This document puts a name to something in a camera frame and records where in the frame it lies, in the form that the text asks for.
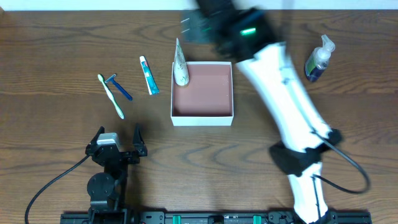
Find white box with pink inside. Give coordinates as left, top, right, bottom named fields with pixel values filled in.
left=170, top=62, right=234, bottom=126

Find white lotion tube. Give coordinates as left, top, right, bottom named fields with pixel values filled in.
left=173, top=39, right=190, bottom=86

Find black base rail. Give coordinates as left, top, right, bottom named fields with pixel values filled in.
left=60, top=208, right=373, bottom=224

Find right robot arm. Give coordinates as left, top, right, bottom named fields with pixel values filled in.
left=196, top=0, right=340, bottom=223

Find green white toothbrush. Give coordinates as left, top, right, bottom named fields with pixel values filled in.
left=97, top=74, right=125, bottom=119

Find blue disposable razor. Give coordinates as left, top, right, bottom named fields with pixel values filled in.
left=105, top=73, right=133, bottom=101

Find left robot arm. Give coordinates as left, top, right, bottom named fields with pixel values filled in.
left=84, top=124, right=147, bottom=224

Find teal toothpaste tube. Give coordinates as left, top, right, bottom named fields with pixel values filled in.
left=139, top=55, right=159, bottom=95

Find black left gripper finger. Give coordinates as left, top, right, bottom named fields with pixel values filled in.
left=132, top=123, right=146, bottom=151
left=91, top=126, right=104, bottom=144

